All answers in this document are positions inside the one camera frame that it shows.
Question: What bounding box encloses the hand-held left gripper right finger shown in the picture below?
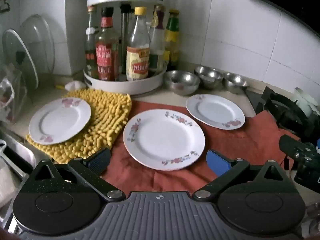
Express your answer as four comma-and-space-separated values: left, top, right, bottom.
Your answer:
192, 149, 292, 202

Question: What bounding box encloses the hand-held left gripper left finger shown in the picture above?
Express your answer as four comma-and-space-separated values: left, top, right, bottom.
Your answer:
27, 147, 127, 202

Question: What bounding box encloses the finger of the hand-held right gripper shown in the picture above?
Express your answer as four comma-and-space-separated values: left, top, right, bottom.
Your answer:
279, 134, 304, 159

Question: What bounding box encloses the stainless steel bowl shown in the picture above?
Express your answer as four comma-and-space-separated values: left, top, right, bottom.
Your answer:
164, 70, 201, 96
194, 66, 224, 90
222, 72, 249, 94

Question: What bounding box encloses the red cloth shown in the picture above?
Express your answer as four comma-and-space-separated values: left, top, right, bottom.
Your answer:
101, 100, 300, 194

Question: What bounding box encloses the black stove pot support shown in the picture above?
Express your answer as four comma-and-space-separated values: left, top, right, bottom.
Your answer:
261, 86, 320, 138

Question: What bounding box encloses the yellow chenille mat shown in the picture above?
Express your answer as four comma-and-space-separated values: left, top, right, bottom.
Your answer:
25, 88, 132, 164

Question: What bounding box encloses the small floral white plate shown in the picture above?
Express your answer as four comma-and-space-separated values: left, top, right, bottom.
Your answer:
28, 97, 92, 145
186, 94, 246, 130

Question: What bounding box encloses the black gas stove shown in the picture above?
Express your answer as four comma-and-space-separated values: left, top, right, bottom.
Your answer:
246, 86, 320, 143

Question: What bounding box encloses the large floral white plate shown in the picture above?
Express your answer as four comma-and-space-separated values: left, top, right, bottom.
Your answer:
122, 109, 206, 171

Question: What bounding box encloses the white garlic bulb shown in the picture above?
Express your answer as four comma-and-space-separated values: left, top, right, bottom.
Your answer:
64, 80, 85, 91

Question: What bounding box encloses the steel sink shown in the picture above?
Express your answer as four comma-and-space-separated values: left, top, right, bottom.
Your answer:
0, 125, 40, 180

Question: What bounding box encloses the white two-tier rotating rack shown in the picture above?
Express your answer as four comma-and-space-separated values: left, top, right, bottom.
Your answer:
83, 0, 167, 96

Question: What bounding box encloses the dark bottle with red label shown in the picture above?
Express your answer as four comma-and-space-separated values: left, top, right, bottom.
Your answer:
95, 7, 120, 82

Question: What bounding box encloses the clear plastic bag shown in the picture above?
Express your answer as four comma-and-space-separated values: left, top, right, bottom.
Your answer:
0, 65, 28, 124

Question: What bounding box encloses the yellow cap bottle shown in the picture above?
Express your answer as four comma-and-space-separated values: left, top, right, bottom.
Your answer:
126, 7, 151, 81

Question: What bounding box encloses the clear bottle with white tape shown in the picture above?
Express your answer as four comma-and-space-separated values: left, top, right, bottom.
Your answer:
86, 5, 100, 79

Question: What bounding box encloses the clear bottle with purple neck label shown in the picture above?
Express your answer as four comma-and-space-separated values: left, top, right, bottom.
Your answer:
149, 4, 166, 72

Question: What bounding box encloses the green and yellow bottle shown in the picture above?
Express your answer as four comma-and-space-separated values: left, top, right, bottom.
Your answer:
165, 9, 181, 70

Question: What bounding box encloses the large glass pot lid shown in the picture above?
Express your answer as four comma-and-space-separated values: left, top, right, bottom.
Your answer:
19, 14, 56, 80

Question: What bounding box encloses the glass lid with black knob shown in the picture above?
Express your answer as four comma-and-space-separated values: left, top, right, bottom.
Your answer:
2, 29, 39, 90

